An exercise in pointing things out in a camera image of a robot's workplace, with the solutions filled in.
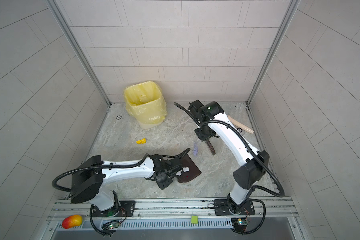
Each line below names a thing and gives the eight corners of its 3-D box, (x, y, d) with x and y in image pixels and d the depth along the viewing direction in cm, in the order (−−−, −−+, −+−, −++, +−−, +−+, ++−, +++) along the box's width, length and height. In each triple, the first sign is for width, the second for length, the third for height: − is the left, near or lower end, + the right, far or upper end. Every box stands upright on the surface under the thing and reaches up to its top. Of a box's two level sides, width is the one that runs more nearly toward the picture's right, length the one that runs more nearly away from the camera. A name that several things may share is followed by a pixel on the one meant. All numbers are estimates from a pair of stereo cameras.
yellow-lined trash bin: (137, 136, 99) (126, 113, 80) (133, 111, 114) (122, 85, 95) (170, 127, 104) (166, 103, 85) (162, 103, 119) (157, 78, 100)
